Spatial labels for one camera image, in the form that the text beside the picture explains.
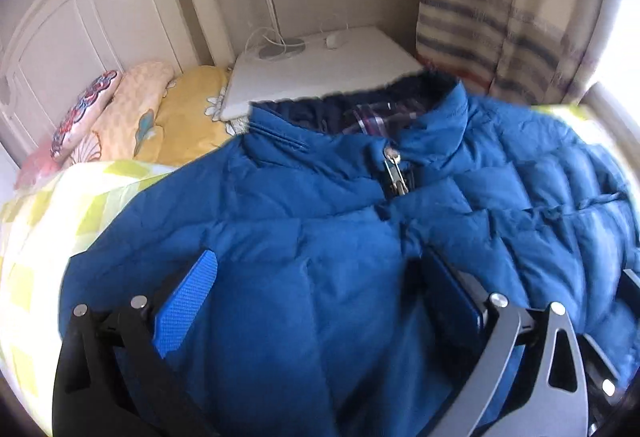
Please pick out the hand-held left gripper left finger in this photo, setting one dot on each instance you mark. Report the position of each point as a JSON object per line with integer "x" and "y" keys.
{"x": 187, "y": 302}

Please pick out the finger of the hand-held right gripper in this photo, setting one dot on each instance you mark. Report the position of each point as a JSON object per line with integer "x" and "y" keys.
{"x": 607, "y": 379}

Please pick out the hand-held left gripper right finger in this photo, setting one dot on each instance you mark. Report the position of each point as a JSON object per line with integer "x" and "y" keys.
{"x": 462, "y": 299}

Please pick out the blue puffer jacket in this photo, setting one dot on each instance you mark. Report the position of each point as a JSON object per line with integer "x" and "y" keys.
{"x": 310, "y": 227}

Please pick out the yellow floral pillow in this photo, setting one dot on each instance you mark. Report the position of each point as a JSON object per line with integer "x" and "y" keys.
{"x": 192, "y": 109}

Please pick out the peach patterned pillow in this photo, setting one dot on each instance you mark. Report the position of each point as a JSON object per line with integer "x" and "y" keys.
{"x": 130, "y": 112}

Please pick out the pink bed sheet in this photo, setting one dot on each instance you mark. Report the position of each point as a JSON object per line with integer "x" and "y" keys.
{"x": 35, "y": 164}

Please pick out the floral patterned pillow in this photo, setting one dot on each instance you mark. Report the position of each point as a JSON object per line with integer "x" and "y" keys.
{"x": 85, "y": 114}

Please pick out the white nightstand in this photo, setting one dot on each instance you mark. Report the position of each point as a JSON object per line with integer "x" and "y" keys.
{"x": 325, "y": 67}

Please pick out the white charger plug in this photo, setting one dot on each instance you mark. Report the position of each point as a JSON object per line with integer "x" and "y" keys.
{"x": 332, "y": 40}

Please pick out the striped printed curtain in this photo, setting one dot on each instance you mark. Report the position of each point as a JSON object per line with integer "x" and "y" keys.
{"x": 475, "y": 7}

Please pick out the window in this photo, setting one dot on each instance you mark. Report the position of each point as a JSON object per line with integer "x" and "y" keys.
{"x": 617, "y": 37}

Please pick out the white wooden headboard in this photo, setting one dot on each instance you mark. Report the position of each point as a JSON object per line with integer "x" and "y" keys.
{"x": 60, "y": 17}

